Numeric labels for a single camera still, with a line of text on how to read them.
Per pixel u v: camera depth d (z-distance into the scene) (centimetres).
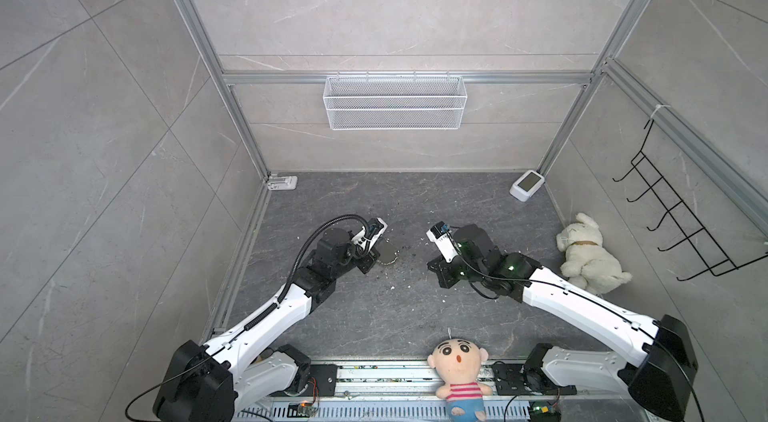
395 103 101
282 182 115
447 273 67
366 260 69
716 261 58
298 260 56
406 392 73
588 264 84
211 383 38
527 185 111
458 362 69
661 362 38
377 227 65
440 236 68
